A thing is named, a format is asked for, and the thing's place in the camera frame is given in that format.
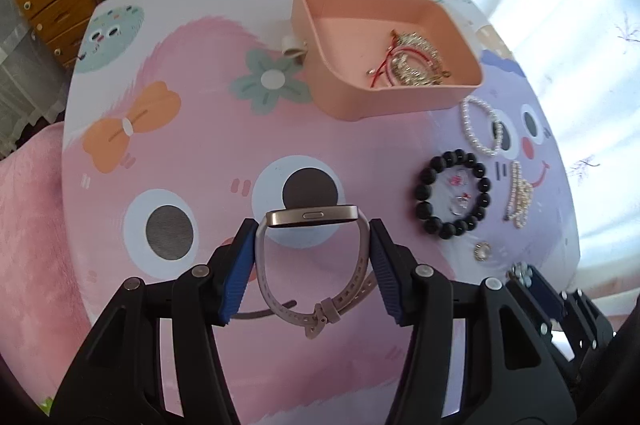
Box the red woven string bracelet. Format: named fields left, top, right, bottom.
left=366, top=46, right=442, bottom=88

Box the teal flower earring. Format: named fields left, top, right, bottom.
left=506, top=263, right=533, bottom=287

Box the pink plastic tray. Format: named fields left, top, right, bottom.
left=291, top=0, right=483, bottom=120

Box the white pearl necklace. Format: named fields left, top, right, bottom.
left=503, top=159, right=535, bottom=230

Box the white floral curtain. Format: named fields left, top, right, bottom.
left=472, top=0, right=639, bottom=321

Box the teal flower oval brooch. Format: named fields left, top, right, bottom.
left=473, top=241, right=491, bottom=261

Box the white pearl bracelet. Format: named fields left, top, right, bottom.
left=459, top=94, right=506, bottom=158

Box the pink blanket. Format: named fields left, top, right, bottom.
left=1, top=122, right=91, bottom=405

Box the black bead bracelet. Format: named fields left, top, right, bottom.
left=412, top=147, right=494, bottom=240

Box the silver ring red stone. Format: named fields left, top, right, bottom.
left=449, top=192, right=473, bottom=217

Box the bed with white lace cover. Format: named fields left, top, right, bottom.
left=0, top=0, right=70, bottom=157

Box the cartoon printed tablecloth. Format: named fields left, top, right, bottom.
left=52, top=0, right=579, bottom=424

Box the silver ring pink stone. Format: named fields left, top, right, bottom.
left=449, top=174, right=466, bottom=186

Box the pink smart watch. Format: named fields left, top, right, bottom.
left=254, top=204, right=378, bottom=339

